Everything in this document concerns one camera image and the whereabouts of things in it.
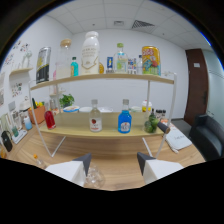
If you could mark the white vase with pale flowers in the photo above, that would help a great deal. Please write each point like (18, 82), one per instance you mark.
(27, 59)

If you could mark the amber honey bottle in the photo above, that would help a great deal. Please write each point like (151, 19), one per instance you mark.
(101, 68)

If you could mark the blue wall poster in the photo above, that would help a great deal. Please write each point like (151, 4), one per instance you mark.
(110, 62)

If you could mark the white tray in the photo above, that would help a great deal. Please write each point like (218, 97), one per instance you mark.
(20, 137)

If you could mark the ceiling air vent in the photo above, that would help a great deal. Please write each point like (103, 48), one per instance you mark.
(142, 24)

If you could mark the blue liquid glass bottle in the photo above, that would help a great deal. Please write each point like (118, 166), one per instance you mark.
(125, 123)

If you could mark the brown wooden door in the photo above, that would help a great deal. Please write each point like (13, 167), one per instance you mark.
(196, 86)

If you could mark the black kettle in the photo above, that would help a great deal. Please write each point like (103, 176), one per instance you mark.
(6, 141)

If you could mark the black and silver can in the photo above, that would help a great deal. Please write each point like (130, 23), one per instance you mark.
(43, 65)

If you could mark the white countertop appliance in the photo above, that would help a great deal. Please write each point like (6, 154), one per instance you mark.
(25, 105)

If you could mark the wooden wall shelf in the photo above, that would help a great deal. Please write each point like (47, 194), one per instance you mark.
(20, 70)

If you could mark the green cup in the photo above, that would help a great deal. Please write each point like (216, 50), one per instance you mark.
(15, 131)

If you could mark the red liquid glass bottle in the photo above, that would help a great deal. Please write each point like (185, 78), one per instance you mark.
(50, 120)

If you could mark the glass jar with cork lid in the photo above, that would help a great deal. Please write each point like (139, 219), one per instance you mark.
(63, 65)

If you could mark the clear bottle with red label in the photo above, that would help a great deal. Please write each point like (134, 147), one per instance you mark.
(95, 123)

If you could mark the pale multicolour wall poster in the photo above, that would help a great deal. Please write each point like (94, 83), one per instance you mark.
(132, 63)

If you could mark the white tub with yellow label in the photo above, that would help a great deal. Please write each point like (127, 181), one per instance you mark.
(146, 106)

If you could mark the white notebook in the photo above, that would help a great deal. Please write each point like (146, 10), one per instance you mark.
(178, 138)

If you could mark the two-tier wooden shelf rack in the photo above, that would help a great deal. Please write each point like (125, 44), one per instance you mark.
(100, 131)

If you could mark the small pink bottle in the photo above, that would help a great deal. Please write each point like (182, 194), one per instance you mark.
(54, 75)

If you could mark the clear bottle with green cap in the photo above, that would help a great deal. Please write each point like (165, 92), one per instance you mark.
(121, 61)

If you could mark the small teal bottle green cap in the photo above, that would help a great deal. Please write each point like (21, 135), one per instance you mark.
(74, 68)

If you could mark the yellow colourful drink can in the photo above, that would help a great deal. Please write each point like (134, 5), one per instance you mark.
(151, 61)

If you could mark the colourful wall sticker sheet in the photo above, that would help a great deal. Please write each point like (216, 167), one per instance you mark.
(17, 90)

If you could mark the white milk bottle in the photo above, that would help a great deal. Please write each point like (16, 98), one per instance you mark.
(90, 53)

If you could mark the green potted plant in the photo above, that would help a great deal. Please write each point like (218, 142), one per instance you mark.
(66, 100)

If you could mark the small clear bottle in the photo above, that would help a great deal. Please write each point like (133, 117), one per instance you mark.
(140, 65)

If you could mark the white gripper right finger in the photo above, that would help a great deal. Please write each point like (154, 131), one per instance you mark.
(156, 169)

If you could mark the clear bottle with orange cap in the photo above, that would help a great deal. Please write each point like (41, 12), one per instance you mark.
(40, 162)

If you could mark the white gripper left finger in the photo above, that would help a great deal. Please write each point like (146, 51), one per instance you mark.
(71, 170)

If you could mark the clear glass cup with ice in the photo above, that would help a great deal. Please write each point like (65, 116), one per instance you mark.
(96, 180)

